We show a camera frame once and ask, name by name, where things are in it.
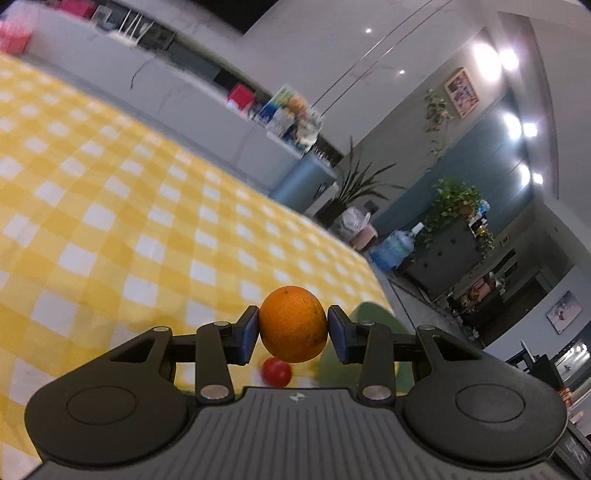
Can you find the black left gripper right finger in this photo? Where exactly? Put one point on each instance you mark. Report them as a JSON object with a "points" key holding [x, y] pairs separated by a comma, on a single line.
{"points": [[375, 347]]}

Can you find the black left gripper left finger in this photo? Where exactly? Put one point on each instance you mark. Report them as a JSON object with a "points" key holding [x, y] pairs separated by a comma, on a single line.
{"points": [[212, 348]]}

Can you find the green plastic bowl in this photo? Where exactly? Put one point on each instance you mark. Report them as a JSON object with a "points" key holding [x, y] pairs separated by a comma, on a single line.
{"points": [[332, 374]]}

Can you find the red cherry tomato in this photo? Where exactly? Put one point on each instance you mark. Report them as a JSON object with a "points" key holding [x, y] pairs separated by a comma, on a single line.
{"points": [[276, 372]]}

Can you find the blue water jug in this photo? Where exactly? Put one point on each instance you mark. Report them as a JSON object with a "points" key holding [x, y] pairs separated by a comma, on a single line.
{"points": [[391, 252]]}

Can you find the dark cabinet with plants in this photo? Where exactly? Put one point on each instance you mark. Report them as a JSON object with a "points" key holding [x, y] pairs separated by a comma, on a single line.
{"points": [[454, 240]]}

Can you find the yellow checkered tablecloth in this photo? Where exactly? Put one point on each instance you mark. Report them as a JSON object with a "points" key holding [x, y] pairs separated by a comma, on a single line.
{"points": [[109, 229]]}

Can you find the potted spiky plant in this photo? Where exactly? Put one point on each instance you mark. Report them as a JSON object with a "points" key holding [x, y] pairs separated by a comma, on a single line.
{"points": [[356, 180]]}

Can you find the blue-grey trash can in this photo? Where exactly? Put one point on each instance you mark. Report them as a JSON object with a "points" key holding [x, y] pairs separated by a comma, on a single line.
{"points": [[305, 182]]}

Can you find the red box on counter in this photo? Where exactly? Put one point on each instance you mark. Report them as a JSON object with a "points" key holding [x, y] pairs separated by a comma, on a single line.
{"points": [[240, 98]]}

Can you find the long grey counter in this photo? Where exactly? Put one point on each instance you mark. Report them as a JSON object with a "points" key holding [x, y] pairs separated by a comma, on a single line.
{"points": [[175, 103]]}

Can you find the framed wall picture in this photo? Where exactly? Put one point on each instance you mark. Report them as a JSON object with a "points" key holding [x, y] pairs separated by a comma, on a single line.
{"points": [[462, 93]]}

